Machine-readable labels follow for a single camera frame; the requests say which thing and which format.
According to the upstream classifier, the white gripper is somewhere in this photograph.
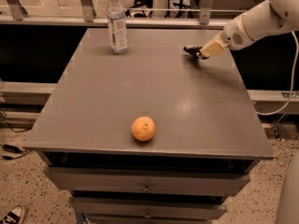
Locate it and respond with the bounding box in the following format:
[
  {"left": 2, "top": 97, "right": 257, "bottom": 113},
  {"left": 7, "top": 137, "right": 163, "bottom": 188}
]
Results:
[{"left": 200, "top": 14, "right": 253, "bottom": 59}]

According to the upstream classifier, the black rxbar chocolate bar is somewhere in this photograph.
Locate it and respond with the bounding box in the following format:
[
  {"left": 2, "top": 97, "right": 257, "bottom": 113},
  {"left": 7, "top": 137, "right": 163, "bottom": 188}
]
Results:
[{"left": 183, "top": 47, "right": 207, "bottom": 60}]

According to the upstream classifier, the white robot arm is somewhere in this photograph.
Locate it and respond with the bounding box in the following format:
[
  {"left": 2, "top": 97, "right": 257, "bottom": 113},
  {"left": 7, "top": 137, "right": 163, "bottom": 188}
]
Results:
[{"left": 196, "top": 0, "right": 299, "bottom": 59}]

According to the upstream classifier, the grey drawer cabinet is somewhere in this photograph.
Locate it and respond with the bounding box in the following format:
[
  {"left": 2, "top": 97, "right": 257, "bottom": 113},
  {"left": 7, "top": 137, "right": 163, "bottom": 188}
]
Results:
[{"left": 24, "top": 28, "right": 273, "bottom": 224}]

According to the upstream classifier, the clear plastic water bottle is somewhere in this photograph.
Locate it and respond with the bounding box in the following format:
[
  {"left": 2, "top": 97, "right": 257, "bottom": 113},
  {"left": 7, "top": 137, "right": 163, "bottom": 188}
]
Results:
[{"left": 107, "top": 0, "right": 128, "bottom": 54}]

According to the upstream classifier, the orange fruit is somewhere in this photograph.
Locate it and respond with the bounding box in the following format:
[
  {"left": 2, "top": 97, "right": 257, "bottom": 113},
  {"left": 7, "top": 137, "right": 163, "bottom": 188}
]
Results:
[{"left": 132, "top": 117, "right": 156, "bottom": 142}]

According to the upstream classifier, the top grey drawer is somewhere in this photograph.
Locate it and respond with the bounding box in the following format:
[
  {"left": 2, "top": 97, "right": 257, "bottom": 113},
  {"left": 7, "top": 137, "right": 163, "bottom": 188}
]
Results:
[{"left": 45, "top": 167, "right": 249, "bottom": 196}]

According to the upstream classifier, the grey drawer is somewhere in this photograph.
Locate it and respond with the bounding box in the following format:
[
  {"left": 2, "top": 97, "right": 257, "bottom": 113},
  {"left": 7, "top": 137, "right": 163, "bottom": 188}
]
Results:
[
  {"left": 45, "top": 167, "right": 249, "bottom": 196},
  {"left": 69, "top": 197, "right": 226, "bottom": 220}
]

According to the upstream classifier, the metal railing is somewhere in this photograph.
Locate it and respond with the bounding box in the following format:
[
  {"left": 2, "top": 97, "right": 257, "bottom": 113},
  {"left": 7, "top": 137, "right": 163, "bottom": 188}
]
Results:
[{"left": 0, "top": 0, "right": 247, "bottom": 28}]

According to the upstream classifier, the black and white sneaker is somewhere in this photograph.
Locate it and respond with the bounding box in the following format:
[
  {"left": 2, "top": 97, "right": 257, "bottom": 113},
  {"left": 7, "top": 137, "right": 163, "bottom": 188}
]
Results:
[{"left": 0, "top": 205, "right": 26, "bottom": 224}]

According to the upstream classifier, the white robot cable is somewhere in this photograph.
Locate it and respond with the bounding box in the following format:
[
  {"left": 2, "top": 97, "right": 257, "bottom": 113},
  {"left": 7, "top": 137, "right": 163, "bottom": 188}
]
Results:
[{"left": 255, "top": 31, "right": 299, "bottom": 117}]

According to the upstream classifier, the black power adapter with cable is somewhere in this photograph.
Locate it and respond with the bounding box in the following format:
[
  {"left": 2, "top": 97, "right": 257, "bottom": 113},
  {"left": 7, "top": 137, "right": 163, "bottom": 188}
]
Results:
[{"left": 0, "top": 144, "right": 29, "bottom": 161}]

